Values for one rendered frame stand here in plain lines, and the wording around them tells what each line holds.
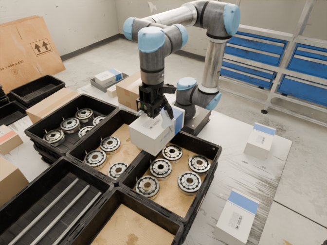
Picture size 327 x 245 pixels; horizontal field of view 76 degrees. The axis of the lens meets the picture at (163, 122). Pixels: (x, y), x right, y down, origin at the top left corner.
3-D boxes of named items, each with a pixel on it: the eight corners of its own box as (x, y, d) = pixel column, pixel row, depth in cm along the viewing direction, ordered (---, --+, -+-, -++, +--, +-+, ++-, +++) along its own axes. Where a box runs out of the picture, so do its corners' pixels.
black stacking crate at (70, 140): (87, 108, 137) (82, 93, 130) (122, 123, 126) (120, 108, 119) (32, 147, 112) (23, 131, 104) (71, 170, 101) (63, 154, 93)
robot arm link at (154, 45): (172, 28, 58) (153, 37, 53) (171, 65, 65) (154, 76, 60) (150, 23, 61) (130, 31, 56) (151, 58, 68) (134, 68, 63)
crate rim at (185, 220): (166, 128, 109) (166, 125, 107) (222, 150, 98) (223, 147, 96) (117, 187, 83) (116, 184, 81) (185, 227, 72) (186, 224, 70)
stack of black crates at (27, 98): (62, 108, 247) (48, 73, 217) (78, 117, 233) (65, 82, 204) (28, 126, 222) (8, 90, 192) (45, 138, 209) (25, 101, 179)
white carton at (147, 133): (160, 116, 94) (160, 99, 88) (183, 126, 89) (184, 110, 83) (130, 142, 82) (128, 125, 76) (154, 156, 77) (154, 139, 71)
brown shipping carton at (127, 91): (143, 85, 179) (141, 68, 168) (164, 94, 169) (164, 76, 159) (118, 102, 161) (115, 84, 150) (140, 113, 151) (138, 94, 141)
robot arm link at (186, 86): (182, 91, 136) (183, 72, 126) (200, 98, 130) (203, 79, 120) (171, 100, 129) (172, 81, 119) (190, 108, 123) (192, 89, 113)
